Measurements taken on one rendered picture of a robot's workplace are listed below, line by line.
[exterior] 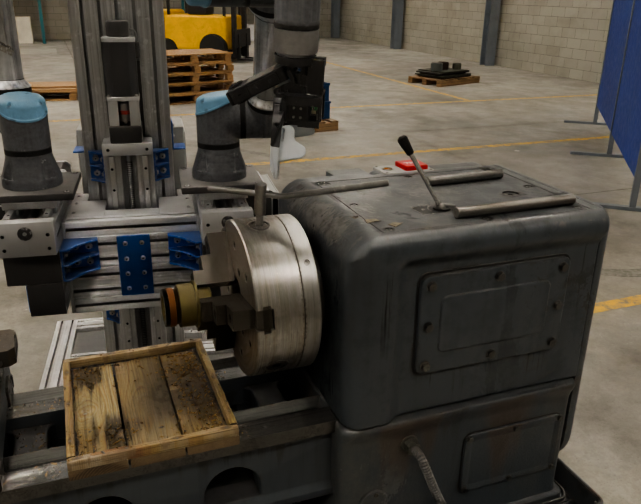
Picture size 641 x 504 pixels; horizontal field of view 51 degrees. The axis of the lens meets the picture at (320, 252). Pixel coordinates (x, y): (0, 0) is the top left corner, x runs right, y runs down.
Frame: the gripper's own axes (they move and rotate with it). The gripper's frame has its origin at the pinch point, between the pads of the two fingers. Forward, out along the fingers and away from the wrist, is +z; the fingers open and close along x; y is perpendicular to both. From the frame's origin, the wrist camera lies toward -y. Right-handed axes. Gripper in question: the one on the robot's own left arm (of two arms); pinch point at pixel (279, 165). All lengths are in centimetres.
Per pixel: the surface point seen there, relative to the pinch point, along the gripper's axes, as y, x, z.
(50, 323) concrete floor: -146, 160, 163
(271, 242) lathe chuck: -0.2, -4.8, 13.5
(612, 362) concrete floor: 138, 164, 147
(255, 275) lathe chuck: -1.7, -11.6, 16.9
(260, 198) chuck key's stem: -3.2, -1.2, 6.5
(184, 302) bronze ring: -15.5, -10.1, 25.5
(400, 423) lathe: 28, -11, 47
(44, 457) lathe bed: -36, -30, 50
